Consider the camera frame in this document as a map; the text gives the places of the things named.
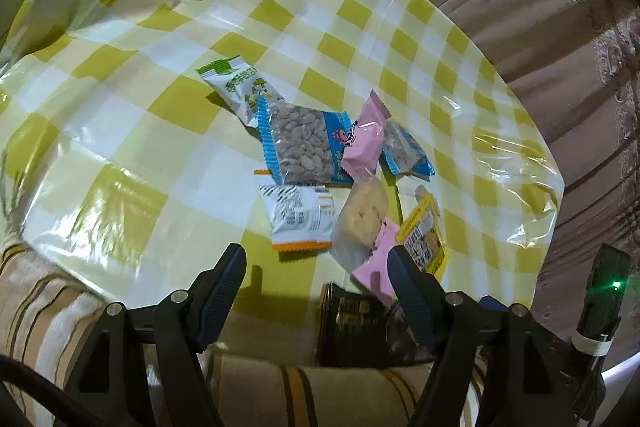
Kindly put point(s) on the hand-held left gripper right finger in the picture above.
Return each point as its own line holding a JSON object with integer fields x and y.
{"x": 410, "y": 289}

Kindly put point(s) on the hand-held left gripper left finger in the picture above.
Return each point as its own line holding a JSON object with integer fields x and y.
{"x": 222, "y": 289}

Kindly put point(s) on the plain pink snack packet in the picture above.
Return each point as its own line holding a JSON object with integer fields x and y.
{"x": 377, "y": 272}

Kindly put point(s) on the dark snack packet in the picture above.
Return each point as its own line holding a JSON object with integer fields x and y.
{"x": 400, "y": 338}

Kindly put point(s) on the yellow snack packet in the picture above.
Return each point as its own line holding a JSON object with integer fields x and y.
{"x": 422, "y": 237}

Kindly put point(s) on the black biscuit packet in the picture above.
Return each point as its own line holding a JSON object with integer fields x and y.
{"x": 350, "y": 322}

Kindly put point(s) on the clear biscuit packet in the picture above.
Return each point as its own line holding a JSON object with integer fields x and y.
{"x": 360, "y": 212}

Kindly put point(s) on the white orange snack packet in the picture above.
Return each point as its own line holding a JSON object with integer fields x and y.
{"x": 295, "y": 217}

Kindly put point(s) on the small blue snack packet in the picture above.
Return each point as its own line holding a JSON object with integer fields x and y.
{"x": 405, "y": 152}

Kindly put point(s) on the pink cartoon snack packet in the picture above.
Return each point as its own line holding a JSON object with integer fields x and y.
{"x": 367, "y": 142}

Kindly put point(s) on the large blue peanut packet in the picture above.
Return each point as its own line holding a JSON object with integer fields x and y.
{"x": 300, "y": 147}

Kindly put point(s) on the green white snack packet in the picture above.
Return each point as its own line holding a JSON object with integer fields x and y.
{"x": 235, "y": 87}

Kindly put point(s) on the striped beige brown towel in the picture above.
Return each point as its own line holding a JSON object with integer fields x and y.
{"x": 40, "y": 307}

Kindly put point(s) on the yellow white checked tablecloth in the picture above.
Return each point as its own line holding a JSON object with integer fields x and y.
{"x": 150, "y": 57}

